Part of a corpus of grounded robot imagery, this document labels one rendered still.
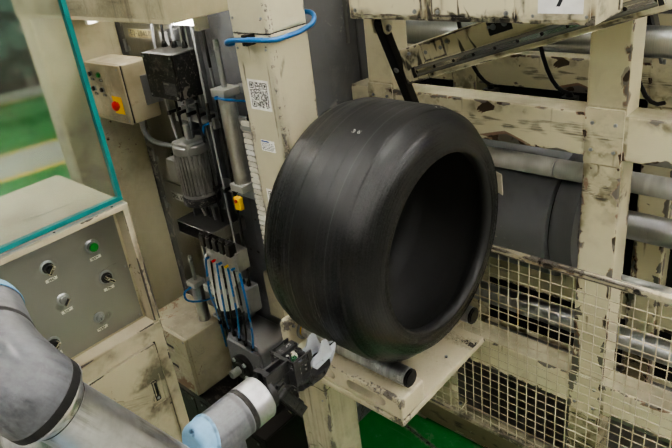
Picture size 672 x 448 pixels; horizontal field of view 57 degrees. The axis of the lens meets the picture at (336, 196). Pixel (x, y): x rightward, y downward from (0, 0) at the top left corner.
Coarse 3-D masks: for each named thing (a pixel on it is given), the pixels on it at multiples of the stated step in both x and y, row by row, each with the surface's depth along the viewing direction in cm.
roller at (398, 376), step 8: (304, 336) 162; (336, 352) 155; (344, 352) 152; (352, 352) 150; (352, 360) 151; (360, 360) 149; (368, 360) 147; (368, 368) 148; (376, 368) 146; (384, 368) 144; (392, 368) 143; (400, 368) 142; (408, 368) 142; (384, 376) 145; (392, 376) 143; (400, 376) 141; (408, 376) 140; (416, 376) 143; (400, 384) 143; (408, 384) 141
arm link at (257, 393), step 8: (240, 384) 120; (248, 384) 119; (256, 384) 119; (248, 392) 117; (256, 392) 118; (264, 392) 118; (256, 400) 117; (264, 400) 117; (272, 400) 118; (256, 408) 116; (264, 408) 117; (272, 408) 118; (264, 416) 117; (272, 416) 120
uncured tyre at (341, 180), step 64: (320, 128) 133; (384, 128) 125; (448, 128) 131; (320, 192) 123; (384, 192) 119; (448, 192) 168; (320, 256) 122; (384, 256) 121; (448, 256) 168; (320, 320) 130; (384, 320) 127; (448, 320) 147
